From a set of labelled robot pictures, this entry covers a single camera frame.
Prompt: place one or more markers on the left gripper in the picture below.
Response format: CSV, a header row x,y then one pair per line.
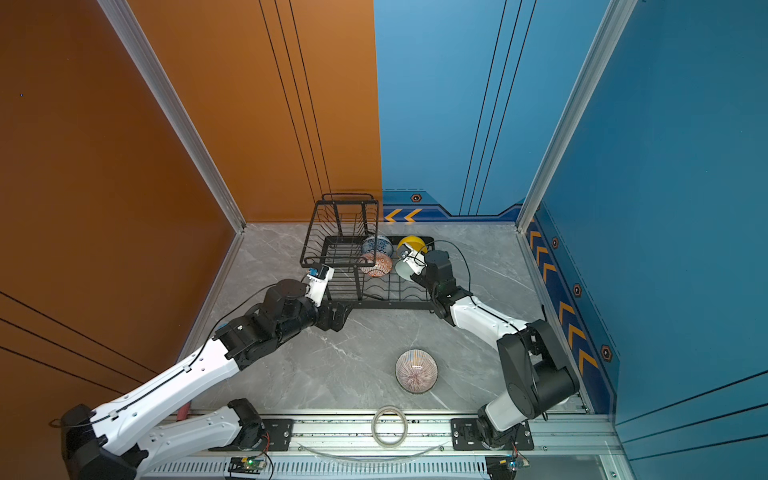
x,y
327,322

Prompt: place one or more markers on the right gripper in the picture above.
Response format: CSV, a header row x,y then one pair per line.
x,y
416,278

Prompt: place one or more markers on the pale green ribbed bowl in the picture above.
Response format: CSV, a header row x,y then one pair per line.
x,y
408,266

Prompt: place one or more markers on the yellow bowl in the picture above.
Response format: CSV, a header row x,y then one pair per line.
x,y
414,242

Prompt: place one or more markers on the orange patterned bowl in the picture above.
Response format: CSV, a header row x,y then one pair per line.
x,y
375,265

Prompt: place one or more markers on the blue floral bowl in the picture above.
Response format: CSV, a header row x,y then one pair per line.
x,y
377,244

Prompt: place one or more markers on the pink striped bowl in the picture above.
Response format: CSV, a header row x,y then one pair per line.
x,y
416,371

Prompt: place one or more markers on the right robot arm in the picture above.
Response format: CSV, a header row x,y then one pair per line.
x,y
536,368

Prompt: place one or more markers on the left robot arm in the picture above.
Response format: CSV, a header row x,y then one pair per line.
x,y
125,439

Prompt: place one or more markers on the clear tape roll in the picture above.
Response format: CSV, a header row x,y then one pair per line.
x,y
389,427

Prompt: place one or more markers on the left green circuit board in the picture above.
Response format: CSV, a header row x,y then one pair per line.
x,y
251,465

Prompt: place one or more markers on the green circuit board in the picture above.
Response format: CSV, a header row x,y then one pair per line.
x,y
251,465
505,467

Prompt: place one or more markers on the right green circuit board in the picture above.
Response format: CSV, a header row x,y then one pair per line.
x,y
505,467

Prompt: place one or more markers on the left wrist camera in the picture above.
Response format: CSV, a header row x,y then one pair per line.
x,y
318,278

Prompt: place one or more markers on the black wire dish rack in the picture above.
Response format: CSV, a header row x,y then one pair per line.
x,y
344,234

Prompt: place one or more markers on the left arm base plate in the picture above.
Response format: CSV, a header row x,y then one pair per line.
x,y
271,435

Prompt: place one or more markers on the red cable plug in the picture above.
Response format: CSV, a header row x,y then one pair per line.
x,y
183,412

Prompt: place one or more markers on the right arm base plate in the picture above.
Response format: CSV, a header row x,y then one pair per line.
x,y
466,435

